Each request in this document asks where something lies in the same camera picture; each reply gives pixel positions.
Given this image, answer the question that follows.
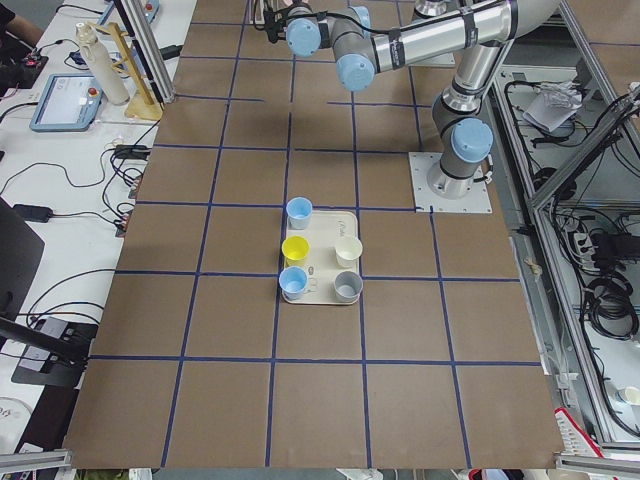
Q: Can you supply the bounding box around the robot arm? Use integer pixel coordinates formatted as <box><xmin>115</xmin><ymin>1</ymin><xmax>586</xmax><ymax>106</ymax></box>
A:
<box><xmin>264</xmin><ymin>0</ymin><xmax>559</xmax><ymax>200</ymax></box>

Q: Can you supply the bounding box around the yellow plastic cup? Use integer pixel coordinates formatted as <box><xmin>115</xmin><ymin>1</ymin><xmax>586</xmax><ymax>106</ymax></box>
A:
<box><xmin>281</xmin><ymin>235</ymin><xmax>310</xmax><ymax>267</ymax></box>

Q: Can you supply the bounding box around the cream white plastic cup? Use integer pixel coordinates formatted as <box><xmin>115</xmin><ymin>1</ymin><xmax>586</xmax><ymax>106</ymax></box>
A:
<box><xmin>334</xmin><ymin>235</ymin><xmax>363</xmax><ymax>268</ymax></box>

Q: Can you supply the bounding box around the light blue cup near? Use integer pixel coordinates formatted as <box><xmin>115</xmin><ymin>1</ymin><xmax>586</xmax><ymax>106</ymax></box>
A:
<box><xmin>286</xmin><ymin>197</ymin><xmax>313</xmax><ymax>230</ymax></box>

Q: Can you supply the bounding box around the light blue cup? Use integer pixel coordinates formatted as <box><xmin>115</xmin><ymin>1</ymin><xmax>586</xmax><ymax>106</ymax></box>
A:
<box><xmin>278</xmin><ymin>266</ymin><xmax>308</xmax><ymax>301</ymax></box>
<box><xmin>286</xmin><ymin>197</ymin><xmax>313</xmax><ymax>230</ymax></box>

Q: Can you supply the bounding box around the light blue cup far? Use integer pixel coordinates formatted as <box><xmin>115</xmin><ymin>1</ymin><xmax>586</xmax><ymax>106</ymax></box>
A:
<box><xmin>278</xmin><ymin>266</ymin><xmax>308</xmax><ymax>301</ymax></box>

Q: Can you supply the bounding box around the grey plastic cup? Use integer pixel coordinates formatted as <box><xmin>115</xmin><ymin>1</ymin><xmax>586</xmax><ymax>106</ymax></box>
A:
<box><xmin>333</xmin><ymin>271</ymin><xmax>363</xmax><ymax>304</ymax></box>

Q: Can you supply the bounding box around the cream rabbit tray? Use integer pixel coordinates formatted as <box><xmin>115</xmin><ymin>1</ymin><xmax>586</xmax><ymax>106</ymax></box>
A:
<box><xmin>281</xmin><ymin>210</ymin><xmax>360</xmax><ymax>305</ymax></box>

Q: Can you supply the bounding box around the wooden stand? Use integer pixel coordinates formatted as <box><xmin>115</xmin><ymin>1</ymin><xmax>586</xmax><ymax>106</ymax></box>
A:
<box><xmin>94</xmin><ymin>22</ymin><xmax>163</xmax><ymax>121</ymax></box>

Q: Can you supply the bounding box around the crumpled white paper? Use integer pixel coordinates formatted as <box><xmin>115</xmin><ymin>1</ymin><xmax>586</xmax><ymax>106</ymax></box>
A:
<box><xmin>523</xmin><ymin>81</ymin><xmax>583</xmax><ymax>133</ymax></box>

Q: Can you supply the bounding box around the black power adapter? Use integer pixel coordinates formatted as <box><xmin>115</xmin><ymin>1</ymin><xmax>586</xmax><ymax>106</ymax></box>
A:
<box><xmin>12</xmin><ymin>204</ymin><xmax>54</xmax><ymax>223</ymax></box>

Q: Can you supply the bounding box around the beige water bottle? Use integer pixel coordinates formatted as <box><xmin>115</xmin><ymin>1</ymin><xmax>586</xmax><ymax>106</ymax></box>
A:
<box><xmin>75</xmin><ymin>22</ymin><xmax>130</xmax><ymax>105</ymax></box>

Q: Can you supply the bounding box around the teach pendant tablet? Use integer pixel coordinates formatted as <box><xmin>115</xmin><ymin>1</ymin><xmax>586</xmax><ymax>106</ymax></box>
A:
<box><xmin>30</xmin><ymin>74</ymin><xmax>103</xmax><ymax>132</ymax></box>

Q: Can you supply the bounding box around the black monitor stand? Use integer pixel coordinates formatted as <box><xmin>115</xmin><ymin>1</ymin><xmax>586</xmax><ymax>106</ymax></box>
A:
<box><xmin>1</xmin><ymin>202</ymin><xmax>98</xmax><ymax>388</ymax></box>

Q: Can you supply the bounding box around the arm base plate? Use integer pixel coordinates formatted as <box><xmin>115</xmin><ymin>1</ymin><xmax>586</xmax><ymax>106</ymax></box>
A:
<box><xmin>408</xmin><ymin>152</ymin><xmax>493</xmax><ymax>214</ymax></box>

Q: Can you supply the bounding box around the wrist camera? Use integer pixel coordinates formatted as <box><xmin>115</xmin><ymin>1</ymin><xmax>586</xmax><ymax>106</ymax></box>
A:
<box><xmin>263</xmin><ymin>10</ymin><xmax>286</xmax><ymax>44</ymax></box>

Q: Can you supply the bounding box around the aluminium frame post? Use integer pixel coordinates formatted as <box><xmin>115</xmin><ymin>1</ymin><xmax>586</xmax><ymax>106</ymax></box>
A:
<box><xmin>114</xmin><ymin>0</ymin><xmax>175</xmax><ymax>104</ymax></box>

